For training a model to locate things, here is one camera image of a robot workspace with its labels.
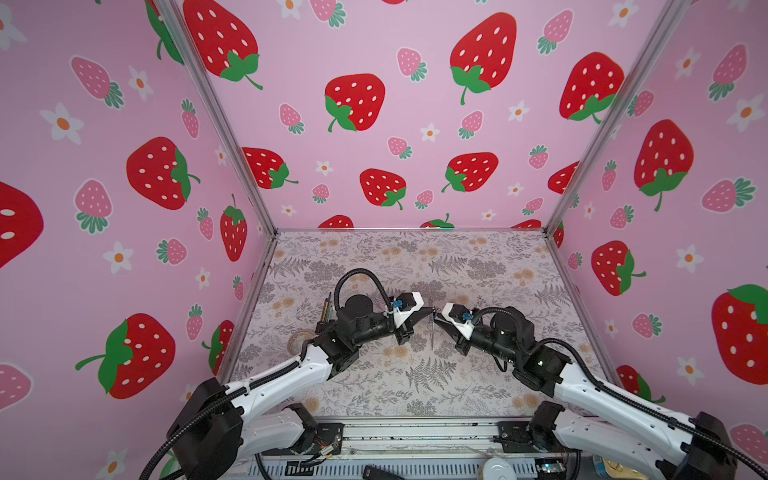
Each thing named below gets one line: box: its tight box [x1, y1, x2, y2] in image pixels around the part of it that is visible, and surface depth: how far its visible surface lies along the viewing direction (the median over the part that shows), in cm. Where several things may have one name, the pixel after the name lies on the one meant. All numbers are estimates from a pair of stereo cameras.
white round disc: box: [483, 457, 517, 480], surface depth 67 cm
